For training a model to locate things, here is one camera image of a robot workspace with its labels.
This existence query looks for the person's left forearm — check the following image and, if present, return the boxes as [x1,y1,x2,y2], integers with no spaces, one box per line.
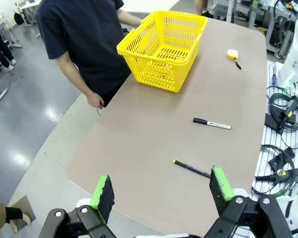
[118,10,143,27]

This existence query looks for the person's right forearm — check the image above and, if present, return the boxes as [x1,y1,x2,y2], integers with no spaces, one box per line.
[64,66,98,99]

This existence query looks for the black cable loop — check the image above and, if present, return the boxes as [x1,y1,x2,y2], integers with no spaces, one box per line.
[250,144,297,198]

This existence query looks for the flat black box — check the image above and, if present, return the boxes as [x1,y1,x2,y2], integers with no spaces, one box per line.
[264,113,284,135]

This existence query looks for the black square plate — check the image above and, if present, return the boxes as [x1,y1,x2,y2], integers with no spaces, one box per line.
[268,147,296,171]

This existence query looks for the bystander legs with black shoes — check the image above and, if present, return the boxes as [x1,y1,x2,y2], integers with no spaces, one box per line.
[194,0,210,18]

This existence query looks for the person in navy t-shirt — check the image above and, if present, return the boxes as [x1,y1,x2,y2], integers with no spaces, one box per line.
[36,0,132,108]

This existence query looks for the yellow plastic shopping basket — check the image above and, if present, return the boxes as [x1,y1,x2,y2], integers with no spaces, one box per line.
[116,10,209,93]

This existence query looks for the black yellow enabling switch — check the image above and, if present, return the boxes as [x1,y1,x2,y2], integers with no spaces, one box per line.
[280,95,298,125]
[254,168,298,184]

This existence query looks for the small black bag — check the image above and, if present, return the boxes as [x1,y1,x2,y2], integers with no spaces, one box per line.
[13,12,25,26]

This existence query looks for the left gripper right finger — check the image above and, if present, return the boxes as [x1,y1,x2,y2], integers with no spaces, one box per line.
[205,167,294,238]

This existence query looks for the grey metal mannequin base plate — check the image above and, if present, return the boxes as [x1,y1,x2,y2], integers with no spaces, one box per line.
[9,195,37,233]

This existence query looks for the mannequin with brown apron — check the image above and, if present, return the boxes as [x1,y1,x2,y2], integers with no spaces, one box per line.
[0,201,32,234]

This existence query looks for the white marker with black cap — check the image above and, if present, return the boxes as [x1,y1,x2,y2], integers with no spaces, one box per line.
[193,117,232,130]

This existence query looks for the person's right hand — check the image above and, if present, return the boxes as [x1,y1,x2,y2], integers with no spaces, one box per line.
[85,91,105,109]

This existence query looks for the coiled black cable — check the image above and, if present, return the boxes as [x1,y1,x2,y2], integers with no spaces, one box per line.
[266,85,298,150]

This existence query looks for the red blue screwdriver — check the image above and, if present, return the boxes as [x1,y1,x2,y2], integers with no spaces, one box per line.
[270,68,278,87]

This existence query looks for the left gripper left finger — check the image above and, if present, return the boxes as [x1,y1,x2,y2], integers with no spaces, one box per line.
[38,175,116,238]

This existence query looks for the large white table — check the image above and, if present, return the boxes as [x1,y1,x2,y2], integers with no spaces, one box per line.
[123,0,181,14]

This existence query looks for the yellow tape measure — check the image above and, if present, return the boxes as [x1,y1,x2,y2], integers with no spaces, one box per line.
[226,49,242,70]

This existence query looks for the black pen with yellow cap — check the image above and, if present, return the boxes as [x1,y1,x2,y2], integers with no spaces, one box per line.
[173,159,212,179]

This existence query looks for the grey metal equipment frame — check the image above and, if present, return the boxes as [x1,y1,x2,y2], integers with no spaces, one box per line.
[248,0,298,59]

